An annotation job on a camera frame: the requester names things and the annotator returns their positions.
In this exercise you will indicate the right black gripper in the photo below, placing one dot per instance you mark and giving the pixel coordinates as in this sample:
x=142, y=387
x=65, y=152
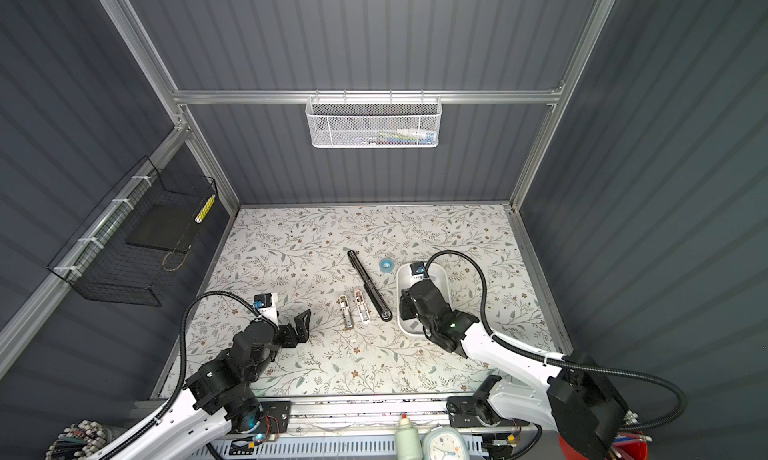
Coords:
x=406, y=300

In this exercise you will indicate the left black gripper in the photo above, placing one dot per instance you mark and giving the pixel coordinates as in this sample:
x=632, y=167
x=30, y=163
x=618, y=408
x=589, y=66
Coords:
x=302, y=331

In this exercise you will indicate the black stapler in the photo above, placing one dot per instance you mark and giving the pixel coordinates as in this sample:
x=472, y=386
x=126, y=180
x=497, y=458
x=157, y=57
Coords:
x=377, y=300

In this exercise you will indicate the beige staple box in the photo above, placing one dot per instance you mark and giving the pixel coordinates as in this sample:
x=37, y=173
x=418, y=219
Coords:
x=348, y=322

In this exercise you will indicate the pink staple box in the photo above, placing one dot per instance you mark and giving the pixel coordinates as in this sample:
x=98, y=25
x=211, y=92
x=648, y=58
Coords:
x=362, y=307

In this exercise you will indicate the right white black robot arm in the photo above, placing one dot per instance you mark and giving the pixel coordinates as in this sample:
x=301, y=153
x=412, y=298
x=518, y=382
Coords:
x=568, y=393

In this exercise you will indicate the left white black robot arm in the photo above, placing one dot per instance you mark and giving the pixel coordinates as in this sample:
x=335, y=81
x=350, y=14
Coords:
x=217, y=399

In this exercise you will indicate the white plastic tray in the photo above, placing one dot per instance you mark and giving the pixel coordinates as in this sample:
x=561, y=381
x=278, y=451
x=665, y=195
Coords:
x=435, y=272

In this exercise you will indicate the blue tape roll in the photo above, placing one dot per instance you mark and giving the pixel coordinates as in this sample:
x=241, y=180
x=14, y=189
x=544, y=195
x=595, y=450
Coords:
x=386, y=265

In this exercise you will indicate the floral table mat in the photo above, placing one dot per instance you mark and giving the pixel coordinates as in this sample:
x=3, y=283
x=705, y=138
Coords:
x=300, y=256

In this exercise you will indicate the mint alarm clock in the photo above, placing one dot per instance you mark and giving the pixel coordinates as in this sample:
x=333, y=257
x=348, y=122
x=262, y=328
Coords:
x=445, y=443

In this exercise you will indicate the green glue bottle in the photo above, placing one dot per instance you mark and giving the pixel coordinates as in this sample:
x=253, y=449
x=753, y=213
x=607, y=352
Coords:
x=407, y=440

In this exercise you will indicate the yellow marker pen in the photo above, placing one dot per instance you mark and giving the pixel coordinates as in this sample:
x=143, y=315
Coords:
x=205, y=209

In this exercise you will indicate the jar of coloured pencils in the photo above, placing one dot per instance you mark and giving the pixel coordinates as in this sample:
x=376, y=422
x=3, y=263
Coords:
x=82, y=439

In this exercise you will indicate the red pencil cup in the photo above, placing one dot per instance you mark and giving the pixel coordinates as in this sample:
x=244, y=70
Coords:
x=627, y=446

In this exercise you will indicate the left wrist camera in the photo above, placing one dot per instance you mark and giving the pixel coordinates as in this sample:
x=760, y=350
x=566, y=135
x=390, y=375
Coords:
x=265, y=305

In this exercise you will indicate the black wire basket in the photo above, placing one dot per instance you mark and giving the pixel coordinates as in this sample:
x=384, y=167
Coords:
x=133, y=250

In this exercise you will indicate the white wire mesh basket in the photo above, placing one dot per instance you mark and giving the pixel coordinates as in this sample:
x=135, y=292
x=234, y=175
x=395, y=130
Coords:
x=374, y=126

